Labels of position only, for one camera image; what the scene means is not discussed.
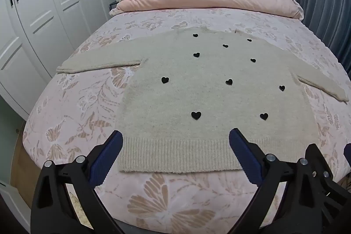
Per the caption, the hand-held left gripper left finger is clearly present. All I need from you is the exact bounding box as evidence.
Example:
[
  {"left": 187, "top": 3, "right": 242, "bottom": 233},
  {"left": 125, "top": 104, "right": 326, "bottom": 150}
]
[{"left": 30, "top": 130, "right": 124, "bottom": 234}]

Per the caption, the blue-grey curtain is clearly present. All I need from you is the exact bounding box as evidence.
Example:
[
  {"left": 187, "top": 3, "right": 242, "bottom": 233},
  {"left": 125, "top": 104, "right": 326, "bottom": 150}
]
[{"left": 292, "top": 0, "right": 351, "bottom": 72}]

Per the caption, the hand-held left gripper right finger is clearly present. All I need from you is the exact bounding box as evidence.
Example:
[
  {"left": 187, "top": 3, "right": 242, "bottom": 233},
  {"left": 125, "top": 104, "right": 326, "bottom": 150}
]
[{"left": 229, "top": 128, "right": 322, "bottom": 234}]

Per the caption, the beige sweater with black hearts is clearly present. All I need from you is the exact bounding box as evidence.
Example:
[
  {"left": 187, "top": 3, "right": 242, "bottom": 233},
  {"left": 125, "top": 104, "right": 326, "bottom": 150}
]
[{"left": 56, "top": 26, "right": 350, "bottom": 173}]

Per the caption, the floral butterfly bed sheet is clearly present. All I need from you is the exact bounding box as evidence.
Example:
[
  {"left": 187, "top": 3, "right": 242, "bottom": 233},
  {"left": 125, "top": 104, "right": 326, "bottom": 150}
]
[{"left": 22, "top": 7, "right": 351, "bottom": 234}]

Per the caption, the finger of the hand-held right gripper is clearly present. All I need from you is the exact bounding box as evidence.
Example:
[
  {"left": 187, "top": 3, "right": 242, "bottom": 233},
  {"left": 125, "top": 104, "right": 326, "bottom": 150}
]
[
  {"left": 343, "top": 143, "right": 351, "bottom": 166},
  {"left": 305, "top": 143, "right": 351, "bottom": 223}
]

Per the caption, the white wardrobe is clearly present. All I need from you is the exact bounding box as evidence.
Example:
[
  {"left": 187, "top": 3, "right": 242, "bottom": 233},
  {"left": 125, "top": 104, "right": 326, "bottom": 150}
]
[{"left": 0, "top": 0, "right": 120, "bottom": 121}]

